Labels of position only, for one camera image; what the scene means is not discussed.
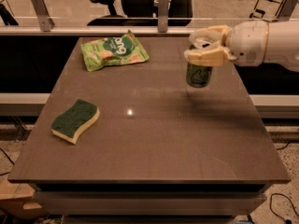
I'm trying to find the right metal rail bracket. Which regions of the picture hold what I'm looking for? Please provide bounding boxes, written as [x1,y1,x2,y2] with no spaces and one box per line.
[277,0,299,21]

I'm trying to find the metal rail bracket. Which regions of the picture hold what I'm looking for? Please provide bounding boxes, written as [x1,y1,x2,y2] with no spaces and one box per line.
[277,0,299,21]
[31,0,54,32]
[158,0,168,33]

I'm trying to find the middle metal rail bracket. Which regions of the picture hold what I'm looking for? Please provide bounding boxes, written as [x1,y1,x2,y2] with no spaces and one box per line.
[158,0,168,33]

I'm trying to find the horizontal glass barrier rail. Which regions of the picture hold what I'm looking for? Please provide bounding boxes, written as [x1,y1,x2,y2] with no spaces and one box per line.
[0,16,299,37]

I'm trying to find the green and yellow sponge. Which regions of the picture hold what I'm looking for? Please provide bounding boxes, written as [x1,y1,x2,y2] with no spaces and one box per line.
[51,99,100,144]

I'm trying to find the left metal rail bracket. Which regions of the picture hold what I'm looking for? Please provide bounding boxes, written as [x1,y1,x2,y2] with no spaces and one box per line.
[31,0,54,32]

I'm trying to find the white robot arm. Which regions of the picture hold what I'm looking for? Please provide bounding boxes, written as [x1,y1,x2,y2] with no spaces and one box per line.
[184,21,299,72]

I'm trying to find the cardboard box under table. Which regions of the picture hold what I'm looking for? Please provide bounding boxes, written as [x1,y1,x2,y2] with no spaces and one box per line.
[0,178,47,220]

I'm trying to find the wooden stool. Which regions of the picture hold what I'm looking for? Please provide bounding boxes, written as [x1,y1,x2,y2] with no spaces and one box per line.
[249,0,284,21]

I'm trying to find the black floor cable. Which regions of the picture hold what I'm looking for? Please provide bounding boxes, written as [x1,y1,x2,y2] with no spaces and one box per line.
[268,192,299,224]

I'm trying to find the green soda can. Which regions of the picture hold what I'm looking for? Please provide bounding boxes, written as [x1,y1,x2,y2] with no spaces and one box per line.
[186,63,212,88]

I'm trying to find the green rice chip bag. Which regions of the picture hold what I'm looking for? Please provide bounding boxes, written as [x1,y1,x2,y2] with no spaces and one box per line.
[80,31,150,72]

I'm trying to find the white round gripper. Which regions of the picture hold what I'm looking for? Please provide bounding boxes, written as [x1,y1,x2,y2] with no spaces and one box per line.
[184,21,269,67]

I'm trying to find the black office chair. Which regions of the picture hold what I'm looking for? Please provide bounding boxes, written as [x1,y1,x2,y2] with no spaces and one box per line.
[88,0,192,26]

